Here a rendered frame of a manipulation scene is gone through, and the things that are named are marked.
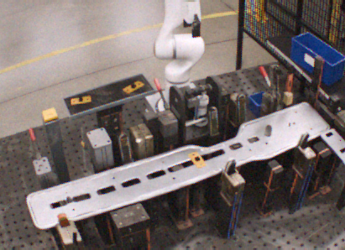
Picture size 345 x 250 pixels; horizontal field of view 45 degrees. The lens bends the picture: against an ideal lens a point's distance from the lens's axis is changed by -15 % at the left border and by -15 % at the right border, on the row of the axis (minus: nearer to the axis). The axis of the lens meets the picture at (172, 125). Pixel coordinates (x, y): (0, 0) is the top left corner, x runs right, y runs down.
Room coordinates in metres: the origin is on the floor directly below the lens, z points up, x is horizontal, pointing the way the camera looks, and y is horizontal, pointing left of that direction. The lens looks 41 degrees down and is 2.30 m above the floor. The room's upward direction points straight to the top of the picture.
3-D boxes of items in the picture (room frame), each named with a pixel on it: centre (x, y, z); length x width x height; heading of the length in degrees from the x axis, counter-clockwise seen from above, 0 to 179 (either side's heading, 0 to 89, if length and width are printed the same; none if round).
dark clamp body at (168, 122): (1.47, 0.02, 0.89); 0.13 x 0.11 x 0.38; 26
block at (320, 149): (1.37, -0.66, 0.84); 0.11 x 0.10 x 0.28; 26
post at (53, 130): (1.40, 0.49, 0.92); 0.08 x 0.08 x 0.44; 26
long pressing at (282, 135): (1.29, -0.08, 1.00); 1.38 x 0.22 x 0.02; 116
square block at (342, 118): (1.51, -0.82, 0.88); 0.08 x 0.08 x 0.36; 26
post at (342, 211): (1.24, -0.82, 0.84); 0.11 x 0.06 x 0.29; 26
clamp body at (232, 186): (1.18, -0.23, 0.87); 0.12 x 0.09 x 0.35; 26
